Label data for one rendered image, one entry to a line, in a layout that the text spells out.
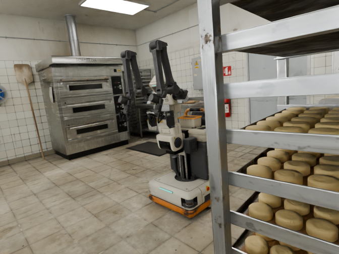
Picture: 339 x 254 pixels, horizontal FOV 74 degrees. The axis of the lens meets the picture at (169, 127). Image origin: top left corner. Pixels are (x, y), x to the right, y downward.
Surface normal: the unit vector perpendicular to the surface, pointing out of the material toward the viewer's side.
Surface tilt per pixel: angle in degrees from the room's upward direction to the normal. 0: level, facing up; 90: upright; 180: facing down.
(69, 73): 90
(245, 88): 90
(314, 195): 90
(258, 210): 0
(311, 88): 90
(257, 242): 0
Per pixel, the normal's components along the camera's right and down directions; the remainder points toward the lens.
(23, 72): 0.68, -0.11
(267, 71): -0.73, 0.18
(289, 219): -0.09, -0.98
